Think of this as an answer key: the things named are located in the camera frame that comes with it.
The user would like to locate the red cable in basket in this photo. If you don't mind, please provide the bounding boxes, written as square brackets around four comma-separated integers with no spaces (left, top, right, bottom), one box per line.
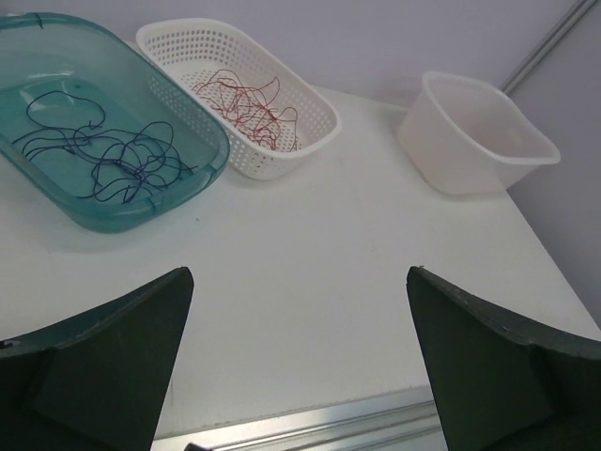
[191,69,254,128]

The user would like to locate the white perforated plastic basket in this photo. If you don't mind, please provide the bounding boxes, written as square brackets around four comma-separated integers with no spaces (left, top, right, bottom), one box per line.
[136,18,342,180]

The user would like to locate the right aluminium frame post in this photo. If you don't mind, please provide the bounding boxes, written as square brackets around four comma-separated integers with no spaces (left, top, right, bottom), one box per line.
[500,0,599,96]

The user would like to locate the white deep plastic tub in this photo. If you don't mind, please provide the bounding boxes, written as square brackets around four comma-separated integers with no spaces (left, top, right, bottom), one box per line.
[396,71,561,195]

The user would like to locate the teal transparent plastic bin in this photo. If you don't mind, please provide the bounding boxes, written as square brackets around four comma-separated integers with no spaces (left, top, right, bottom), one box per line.
[1,12,230,233]

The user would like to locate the aluminium mounting rail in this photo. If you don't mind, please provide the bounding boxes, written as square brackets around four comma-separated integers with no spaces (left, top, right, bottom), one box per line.
[151,386,447,450]

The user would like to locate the dark cable in teal bin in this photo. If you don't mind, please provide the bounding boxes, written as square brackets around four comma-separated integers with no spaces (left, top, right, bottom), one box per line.
[11,121,118,163]

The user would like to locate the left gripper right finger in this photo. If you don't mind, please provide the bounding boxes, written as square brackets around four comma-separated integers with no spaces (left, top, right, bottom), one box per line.
[407,267,600,450]

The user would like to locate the thin red striped cable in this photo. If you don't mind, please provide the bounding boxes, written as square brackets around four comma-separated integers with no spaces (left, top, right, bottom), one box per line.
[248,105,301,152]

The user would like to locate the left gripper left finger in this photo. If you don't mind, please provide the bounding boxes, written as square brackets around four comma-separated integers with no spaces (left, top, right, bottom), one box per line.
[1,267,193,450]

